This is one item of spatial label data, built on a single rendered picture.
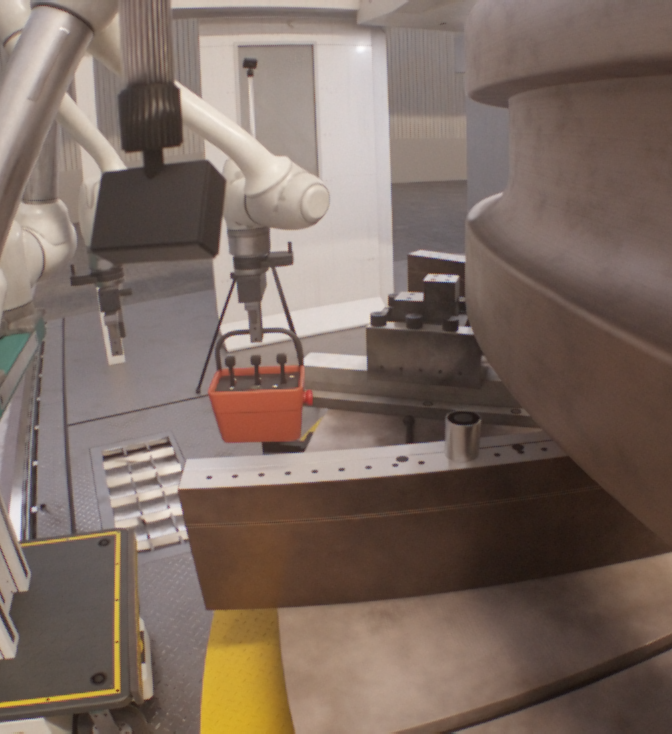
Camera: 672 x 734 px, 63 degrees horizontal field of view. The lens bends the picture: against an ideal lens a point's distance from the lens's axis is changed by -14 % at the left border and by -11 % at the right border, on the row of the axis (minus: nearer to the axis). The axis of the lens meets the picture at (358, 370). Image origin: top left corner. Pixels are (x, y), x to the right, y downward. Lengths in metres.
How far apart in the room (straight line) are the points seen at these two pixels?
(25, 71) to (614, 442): 1.02
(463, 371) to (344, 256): 2.37
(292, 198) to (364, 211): 3.49
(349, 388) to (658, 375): 1.84
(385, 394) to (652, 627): 1.46
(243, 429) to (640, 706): 1.05
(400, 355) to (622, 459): 1.51
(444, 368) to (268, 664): 1.24
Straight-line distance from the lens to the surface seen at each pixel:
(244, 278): 1.26
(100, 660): 1.56
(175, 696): 1.85
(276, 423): 1.29
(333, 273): 4.53
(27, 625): 1.73
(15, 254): 1.53
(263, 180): 1.10
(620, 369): 0.94
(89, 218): 1.39
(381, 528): 1.45
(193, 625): 2.04
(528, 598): 1.62
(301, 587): 1.55
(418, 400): 2.49
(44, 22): 0.95
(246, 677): 1.86
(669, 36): 0.86
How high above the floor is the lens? 1.41
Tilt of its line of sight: 22 degrees down
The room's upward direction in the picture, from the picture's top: 2 degrees counter-clockwise
